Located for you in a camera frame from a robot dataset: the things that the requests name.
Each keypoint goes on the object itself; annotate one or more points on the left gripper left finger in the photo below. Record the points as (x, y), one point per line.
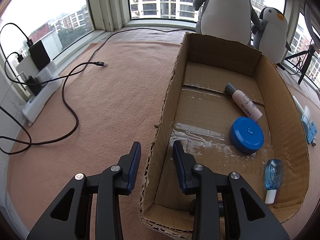
(129, 165)

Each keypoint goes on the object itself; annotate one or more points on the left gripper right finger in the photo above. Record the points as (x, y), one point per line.
(184, 164)

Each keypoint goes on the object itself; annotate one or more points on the blue round tape measure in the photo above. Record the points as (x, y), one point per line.
(246, 135)

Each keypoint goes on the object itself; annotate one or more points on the brown cardboard box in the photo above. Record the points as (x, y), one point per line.
(198, 112)

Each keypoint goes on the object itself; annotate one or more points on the small pink lotion bottle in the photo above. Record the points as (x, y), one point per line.
(244, 102)

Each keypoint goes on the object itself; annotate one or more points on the small blue sanitizer bottle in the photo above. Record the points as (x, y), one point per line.
(273, 177)

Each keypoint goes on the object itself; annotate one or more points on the blue folding phone stand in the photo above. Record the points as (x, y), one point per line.
(309, 128)

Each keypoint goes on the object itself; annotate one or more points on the patterned white lighter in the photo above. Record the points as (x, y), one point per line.
(313, 142)

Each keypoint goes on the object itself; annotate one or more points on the white sunscreen tube blue cap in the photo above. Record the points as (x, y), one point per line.
(303, 111)

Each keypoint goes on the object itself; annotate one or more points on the white power strip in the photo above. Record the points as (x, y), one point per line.
(35, 105)

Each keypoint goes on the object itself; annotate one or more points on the white power adapter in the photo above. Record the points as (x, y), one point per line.
(27, 67)

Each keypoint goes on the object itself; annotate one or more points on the black power adapter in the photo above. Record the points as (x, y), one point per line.
(38, 54)

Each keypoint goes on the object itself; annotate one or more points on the small penguin plush toy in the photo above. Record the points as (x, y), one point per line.
(271, 39)

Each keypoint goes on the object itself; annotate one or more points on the large penguin plush toy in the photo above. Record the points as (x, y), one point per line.
(227, 19)

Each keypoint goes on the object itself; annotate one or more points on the black tripod stand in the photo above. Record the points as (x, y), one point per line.
(304, 59)

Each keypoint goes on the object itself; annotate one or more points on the white ring light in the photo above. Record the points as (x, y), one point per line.
(307, 16)

